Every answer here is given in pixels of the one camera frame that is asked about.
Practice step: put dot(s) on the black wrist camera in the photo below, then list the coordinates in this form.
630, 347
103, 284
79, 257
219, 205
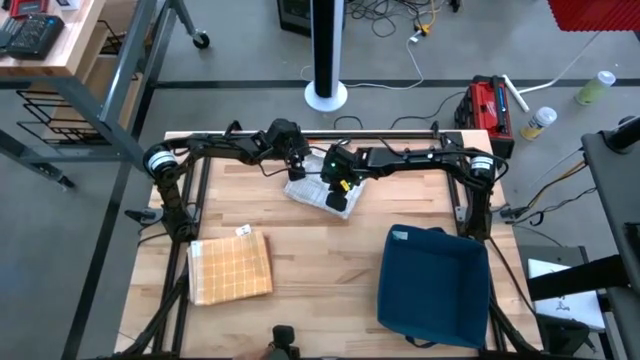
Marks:
336, 201
296, 171

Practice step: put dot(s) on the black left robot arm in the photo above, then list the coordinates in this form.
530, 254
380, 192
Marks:
210, 145

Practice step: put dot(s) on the wooden workbench grey frame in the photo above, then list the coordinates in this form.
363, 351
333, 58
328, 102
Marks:
50, 55

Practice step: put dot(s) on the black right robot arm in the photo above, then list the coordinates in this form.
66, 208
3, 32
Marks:
430, 157

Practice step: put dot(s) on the black handheld object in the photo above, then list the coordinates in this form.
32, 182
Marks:
283, 336

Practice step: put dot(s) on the navy fabric storage bin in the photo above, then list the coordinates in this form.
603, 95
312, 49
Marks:
432, 287

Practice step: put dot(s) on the white plastic tube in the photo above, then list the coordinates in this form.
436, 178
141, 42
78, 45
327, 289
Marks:
515, 92

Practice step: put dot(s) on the small white box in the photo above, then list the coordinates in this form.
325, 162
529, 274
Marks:
67, 3

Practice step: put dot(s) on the orange power plug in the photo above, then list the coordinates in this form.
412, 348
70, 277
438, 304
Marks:
422, 29

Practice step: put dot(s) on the red flat device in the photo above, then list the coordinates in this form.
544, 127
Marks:
27, 7

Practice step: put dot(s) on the yellow checked towel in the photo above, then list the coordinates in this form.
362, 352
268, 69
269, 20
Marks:
230, 270

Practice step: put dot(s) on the green wipes canister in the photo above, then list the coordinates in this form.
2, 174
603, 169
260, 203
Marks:
595, 89

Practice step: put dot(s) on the black aluminium table frame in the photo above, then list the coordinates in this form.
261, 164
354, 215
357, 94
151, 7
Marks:
375, 135

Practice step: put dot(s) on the red foam panel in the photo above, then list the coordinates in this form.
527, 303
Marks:
595, 12

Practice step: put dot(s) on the white paper sheet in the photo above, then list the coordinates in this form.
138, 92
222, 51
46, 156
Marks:
575, 307

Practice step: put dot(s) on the grey equipment cart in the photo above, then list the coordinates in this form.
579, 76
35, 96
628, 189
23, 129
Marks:
615, 200

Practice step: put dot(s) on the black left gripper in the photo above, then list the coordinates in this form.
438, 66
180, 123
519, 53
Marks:
287, 140

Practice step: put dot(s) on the red black tool case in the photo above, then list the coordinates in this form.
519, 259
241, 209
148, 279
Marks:
485, 107

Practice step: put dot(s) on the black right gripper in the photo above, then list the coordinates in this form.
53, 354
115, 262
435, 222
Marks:
345, 165

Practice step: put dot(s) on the black floor box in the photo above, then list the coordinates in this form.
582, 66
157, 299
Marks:
295, 15

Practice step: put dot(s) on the yellow white wipes canister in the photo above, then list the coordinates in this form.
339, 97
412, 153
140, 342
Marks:
539, 122

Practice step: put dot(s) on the black keypad device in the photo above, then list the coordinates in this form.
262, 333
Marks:
35, 37

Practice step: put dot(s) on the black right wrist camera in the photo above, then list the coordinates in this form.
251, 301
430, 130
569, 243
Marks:
336, 201

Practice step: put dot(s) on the white waffle towel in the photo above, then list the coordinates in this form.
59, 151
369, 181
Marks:
310, 192

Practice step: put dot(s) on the black caster wheel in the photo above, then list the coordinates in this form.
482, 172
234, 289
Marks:
201, 40

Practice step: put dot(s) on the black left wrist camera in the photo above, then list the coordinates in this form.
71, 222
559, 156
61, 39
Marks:
296, 171

